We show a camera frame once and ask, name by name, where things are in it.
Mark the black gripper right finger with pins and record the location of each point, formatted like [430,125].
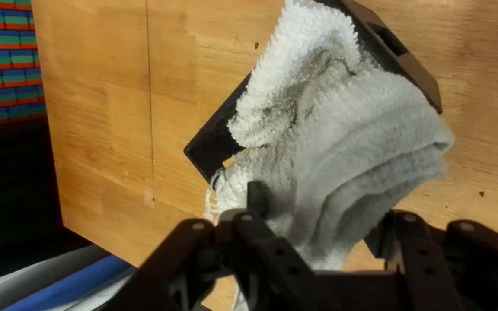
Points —
[433,270]

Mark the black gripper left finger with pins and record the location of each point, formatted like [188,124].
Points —
[183,272]

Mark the white towel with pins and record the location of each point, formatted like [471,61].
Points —
[336,139]

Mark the black perforated box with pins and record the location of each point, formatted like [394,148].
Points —
[214,143]

